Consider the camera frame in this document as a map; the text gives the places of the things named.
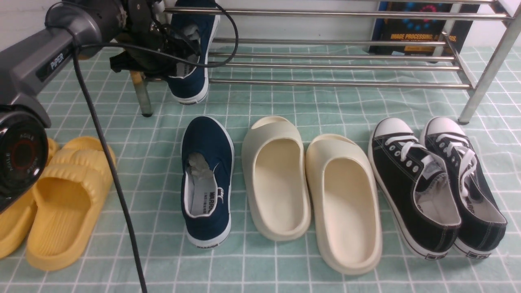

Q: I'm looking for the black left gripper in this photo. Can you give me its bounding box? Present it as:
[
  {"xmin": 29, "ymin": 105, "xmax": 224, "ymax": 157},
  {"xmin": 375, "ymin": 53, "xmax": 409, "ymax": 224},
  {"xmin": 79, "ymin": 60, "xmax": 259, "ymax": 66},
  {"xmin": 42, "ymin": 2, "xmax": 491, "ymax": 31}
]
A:
[{"xmin": 109, "ymin": 0, "xmax": 202, "ymax": 77}]

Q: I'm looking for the navy slip-on shoe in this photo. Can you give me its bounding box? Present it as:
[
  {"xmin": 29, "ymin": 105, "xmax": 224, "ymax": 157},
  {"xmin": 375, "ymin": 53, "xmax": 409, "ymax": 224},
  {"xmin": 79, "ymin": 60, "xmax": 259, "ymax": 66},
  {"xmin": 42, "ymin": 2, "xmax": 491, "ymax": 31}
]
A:
[
  {"xmin": 181, "ymin": 116, "xmax": 235, "ymax": 249},
  {"xmin": 163, "ymin": 14, "xmax": 220, "ymax": 105}
]

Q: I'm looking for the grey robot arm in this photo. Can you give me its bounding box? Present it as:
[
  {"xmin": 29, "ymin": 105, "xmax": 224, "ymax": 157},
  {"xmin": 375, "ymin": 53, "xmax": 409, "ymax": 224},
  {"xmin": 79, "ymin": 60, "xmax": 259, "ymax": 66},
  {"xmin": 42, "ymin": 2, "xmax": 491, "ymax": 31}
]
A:
[{"xmin": 0, "ymin": 0, "xmax": 203, "ymax": 212}]

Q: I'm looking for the metal shoe rack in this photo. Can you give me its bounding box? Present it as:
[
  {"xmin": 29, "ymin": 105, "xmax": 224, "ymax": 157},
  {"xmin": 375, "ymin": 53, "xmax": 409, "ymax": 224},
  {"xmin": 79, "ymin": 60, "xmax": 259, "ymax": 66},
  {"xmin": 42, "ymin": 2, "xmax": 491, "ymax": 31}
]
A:
[{"xmin": 130, "ymin": 0, "xmax": 521, "ymax": 125}]

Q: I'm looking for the yellow slide right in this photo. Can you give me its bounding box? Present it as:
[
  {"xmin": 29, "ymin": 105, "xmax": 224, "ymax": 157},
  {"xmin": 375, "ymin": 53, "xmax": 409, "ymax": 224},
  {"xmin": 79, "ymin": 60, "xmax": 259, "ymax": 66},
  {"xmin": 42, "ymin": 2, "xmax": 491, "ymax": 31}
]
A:
[{"xmin": 26, "ymin": 136, "xmax": 114, "ymax": 271}]

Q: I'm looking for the yellow slide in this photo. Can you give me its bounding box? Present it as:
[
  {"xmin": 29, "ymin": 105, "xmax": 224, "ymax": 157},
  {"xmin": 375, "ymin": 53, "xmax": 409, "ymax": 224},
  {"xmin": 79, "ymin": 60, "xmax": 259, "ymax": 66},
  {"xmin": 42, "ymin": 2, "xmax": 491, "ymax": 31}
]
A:
[
  {"xmin": 26, "ymin": 136, "xmax": 114, "ymax": 271},
  {"xmin": 0, "ymin": 132, "xmax": 60, "ymax": 258}
]

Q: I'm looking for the cream slide left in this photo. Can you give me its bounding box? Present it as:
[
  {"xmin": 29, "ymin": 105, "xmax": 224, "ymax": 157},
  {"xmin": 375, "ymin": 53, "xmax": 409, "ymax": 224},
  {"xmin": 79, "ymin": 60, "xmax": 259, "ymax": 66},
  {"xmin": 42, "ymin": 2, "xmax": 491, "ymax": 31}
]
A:
[{"xmin": 241, "ymin": 116, "xmax": 311, "ymax": 241}]

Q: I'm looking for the cream slide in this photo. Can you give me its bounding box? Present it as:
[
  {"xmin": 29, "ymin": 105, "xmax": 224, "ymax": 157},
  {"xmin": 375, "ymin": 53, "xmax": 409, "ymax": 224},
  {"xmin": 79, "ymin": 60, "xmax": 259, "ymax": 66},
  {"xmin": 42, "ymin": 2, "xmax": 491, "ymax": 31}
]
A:
[
  {"xmin": 241, "ymin": 116, "xmax": 311, "ymax": 241},
  {"xmin": 305, "ymin": 134, "xmax": 383, "ymax": 275}
]

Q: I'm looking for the green checkered cloth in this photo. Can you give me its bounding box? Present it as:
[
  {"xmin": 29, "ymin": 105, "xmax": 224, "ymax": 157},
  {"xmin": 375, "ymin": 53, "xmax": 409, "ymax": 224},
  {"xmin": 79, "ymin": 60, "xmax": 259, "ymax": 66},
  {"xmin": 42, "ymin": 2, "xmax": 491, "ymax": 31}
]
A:
[{"xmin": 1, "ymin": 46, "xmax": 521, "ymax": 293}]

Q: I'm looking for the yellow slide left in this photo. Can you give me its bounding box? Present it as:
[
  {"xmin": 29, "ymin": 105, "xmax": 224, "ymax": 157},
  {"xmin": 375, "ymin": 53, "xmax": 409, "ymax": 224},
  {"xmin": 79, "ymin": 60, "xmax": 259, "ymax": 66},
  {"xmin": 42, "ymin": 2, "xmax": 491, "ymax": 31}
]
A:
[{"xmin": 0, "ymin": 132, "xmax": 60, "ymax": 258}]

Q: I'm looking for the image processing book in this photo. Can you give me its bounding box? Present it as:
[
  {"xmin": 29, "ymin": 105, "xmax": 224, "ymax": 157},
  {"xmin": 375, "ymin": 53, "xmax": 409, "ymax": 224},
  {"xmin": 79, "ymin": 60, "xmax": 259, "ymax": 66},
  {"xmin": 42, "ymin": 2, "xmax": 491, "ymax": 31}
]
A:
[{"xmin": 368, "ymin": 1, "xmax": 473, "ymax": 56}]

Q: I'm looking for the cream slide right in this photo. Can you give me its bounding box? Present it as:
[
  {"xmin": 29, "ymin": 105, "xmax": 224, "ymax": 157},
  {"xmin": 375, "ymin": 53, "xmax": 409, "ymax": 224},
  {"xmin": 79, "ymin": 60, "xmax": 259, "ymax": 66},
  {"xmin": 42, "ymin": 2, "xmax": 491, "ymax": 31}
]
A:
[{"xmin": 305, "ymin": 134, "xmax": 383, "ymax": 275}]

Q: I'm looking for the black canvas sneaker left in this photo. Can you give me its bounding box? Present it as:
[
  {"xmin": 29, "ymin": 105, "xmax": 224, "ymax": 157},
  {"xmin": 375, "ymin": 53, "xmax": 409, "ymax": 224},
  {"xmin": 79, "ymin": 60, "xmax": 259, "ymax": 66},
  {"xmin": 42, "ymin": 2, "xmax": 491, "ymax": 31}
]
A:
[{"xmin": 368, "ymin": 118, "xmax": 462, "ymax": 260}]

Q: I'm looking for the black canvas sneaker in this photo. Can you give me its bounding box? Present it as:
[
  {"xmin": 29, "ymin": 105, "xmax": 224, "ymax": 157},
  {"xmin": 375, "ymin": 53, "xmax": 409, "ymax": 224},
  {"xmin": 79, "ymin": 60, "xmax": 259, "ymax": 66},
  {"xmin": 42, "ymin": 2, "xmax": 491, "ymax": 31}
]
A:
[
  {"xmin": 368, "ymin": 118, "xmax": 462, "ymax": 260},
  {"xmin": 420, "ymin": 117, "xmax": 508, "ymax": 260}
]

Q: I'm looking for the black canvas sneaker right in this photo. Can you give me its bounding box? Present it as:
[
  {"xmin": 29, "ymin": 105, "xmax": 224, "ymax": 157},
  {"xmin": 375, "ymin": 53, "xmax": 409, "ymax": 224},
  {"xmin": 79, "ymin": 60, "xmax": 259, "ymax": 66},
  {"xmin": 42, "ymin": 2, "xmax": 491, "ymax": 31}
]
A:
[{"xmin": 420, "ymin": 117, "xmax": 508, "ymax": 260}]

